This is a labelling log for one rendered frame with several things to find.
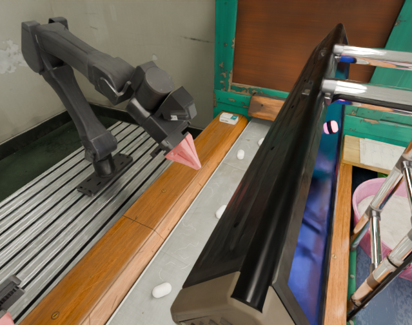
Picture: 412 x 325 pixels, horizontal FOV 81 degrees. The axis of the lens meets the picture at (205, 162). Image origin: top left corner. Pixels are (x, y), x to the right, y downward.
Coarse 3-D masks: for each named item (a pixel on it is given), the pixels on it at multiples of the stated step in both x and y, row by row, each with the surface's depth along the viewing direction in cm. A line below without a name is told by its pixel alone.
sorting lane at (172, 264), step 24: (240, 144) 81; (240, 168) 72; (216, 192) 64; (192, 216) 58; (168, 240) 53; (192, 240) 53; (168, 264) 49; (192, 264) 49; (144, 288) 45; (120, 312) 42; (144, 312) 42; (168, 312) 42
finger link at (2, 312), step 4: (0, 312) 25; (4, 312) 25; (8, 312) 29; (0, 316) 25; (4, 316) 25; (8, 316) 25; (0, 320) 25; (4, 320) 25; (8, 320) 25; (12, 320) 25; (0, 324) 25; (4, 324) 25; (8, 324) 25; (12, 324) 25
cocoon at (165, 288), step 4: (164, 284) 44; (168, 284) 44; (156, 288) 43; (160, 288) 43; (164, 288) 43; (168, 288) 43; (152, 292) 43; (156, 292) 43; (160, 292) 43; (164, 292) 43; (168, 292) 43; (156, 296) 43; (160, 296) 43
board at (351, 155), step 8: (344, 136) 79; (352, 136) 78; (344, 144) 75; (352, 144) 75; (344, 152) 72; (352, 152) 72; (344, 160) 69; (352, 160) 69; (368, 168) 67; (376, 168) 66
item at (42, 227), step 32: (128, 128) 103; (64, 160) 86; (160, 160) 86; (32, 192) 74; (64, 192) 74; (128, 192) 74; (0, 224) 65; (32, 224) 66; (64, 224) 65; (96, 224) 65; (0, 256) 58; (32, 256) 58; (64, 256) 58; (32, 288) 52
